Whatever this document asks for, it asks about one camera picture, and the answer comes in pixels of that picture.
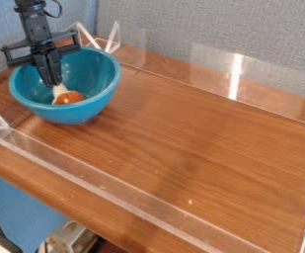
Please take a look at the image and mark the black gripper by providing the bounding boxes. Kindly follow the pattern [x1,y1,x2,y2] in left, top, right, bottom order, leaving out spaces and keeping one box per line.
[1,1,80,87]

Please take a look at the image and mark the blue plastic bowl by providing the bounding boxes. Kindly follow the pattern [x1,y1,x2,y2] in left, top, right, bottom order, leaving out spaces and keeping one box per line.
[8,46,122,125]

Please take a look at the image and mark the brown and white toy mushroom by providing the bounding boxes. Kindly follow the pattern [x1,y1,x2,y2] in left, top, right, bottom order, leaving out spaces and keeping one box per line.
[51,84,84,105]

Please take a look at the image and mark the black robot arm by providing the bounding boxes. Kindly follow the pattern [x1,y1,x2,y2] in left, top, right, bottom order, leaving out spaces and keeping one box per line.
[0,0,80,87]

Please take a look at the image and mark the grey white box under table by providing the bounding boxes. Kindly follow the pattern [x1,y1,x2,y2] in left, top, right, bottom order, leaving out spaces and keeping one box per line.
[36,220,98,253]

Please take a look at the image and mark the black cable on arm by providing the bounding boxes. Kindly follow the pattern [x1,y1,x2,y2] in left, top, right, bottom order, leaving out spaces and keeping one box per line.
[41,0,63,19]

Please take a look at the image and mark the clear acrylic barrier wall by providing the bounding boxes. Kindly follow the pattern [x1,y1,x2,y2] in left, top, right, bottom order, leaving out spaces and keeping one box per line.
[0,20,305,253]

